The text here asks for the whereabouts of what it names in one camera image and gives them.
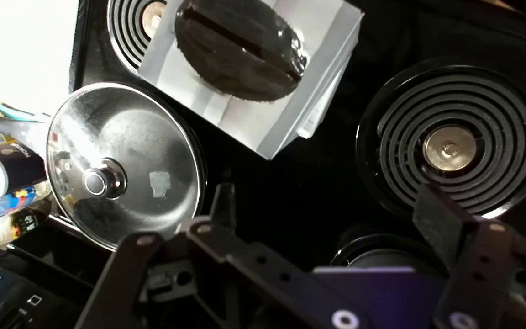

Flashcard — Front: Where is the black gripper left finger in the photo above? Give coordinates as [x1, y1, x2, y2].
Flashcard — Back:
[72, 181, 361, 329]

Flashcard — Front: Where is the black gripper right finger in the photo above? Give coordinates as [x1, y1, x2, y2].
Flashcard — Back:
[410, 183, 526, 329]

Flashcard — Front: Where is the grey tissue dispenser box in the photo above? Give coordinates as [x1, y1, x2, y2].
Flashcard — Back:
[136, 0, 365, 161]

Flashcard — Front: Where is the white tissue dispenser box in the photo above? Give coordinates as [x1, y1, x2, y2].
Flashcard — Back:
[295, 71, 345, 143]

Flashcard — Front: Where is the dark pot with lid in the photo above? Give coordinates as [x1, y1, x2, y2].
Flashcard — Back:
[328, 230, 452, 276]

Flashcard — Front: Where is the black electric stove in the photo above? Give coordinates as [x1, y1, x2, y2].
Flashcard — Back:
[0, 0, 526, 329]

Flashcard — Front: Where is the coil stove burner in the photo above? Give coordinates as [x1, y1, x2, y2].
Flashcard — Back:
[104, 0, 177, 71]
[354, 58, 526, 221]

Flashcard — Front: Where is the silver pot lid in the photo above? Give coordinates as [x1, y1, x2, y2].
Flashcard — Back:
[43, 80, 206, 252]

